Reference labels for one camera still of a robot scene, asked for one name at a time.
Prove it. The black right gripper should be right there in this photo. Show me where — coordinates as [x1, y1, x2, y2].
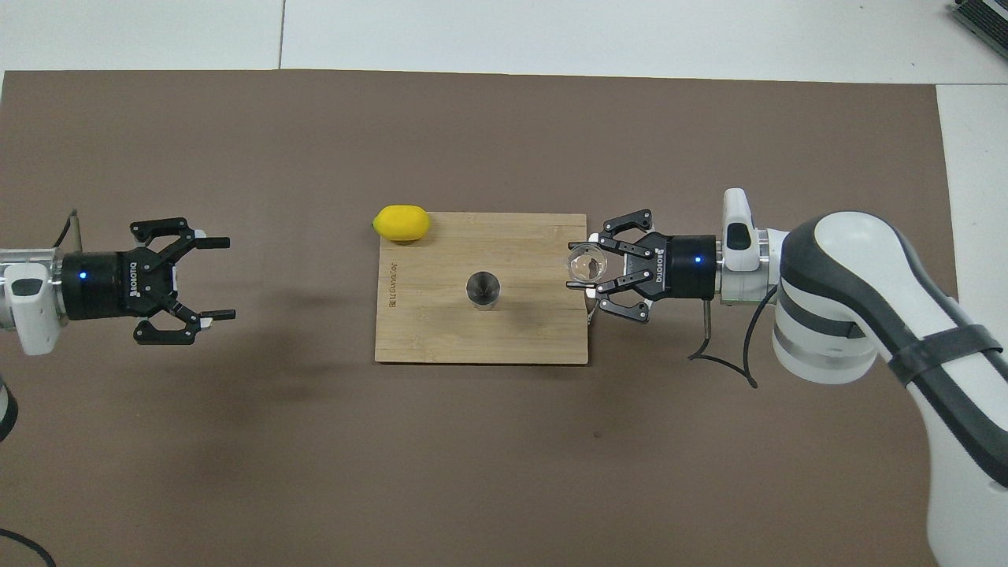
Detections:
[565, 208, 719, 325]

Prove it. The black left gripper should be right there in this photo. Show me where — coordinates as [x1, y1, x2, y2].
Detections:
[61, 217, 237, 347]

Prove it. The small clear glass cup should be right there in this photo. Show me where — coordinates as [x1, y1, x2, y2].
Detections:
[564, 243, 610, 287]

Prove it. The steel double jigger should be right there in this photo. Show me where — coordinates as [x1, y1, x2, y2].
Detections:
[465, 270, 502, 313]

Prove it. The large brown table mat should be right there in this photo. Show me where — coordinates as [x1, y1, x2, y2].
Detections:
[0, 69, 991, 567]

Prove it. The bamboo cutting board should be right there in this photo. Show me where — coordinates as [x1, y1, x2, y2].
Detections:
[374, 211, 601, 365]

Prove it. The yellow lemon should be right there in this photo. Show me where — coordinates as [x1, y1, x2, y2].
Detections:
[372, 204, 432, 243]

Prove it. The grey ribbed device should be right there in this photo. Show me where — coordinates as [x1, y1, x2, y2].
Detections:
[949, 0, 1008, 50]

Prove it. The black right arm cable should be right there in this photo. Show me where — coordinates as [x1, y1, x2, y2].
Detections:
[687, 287, 780, 391]

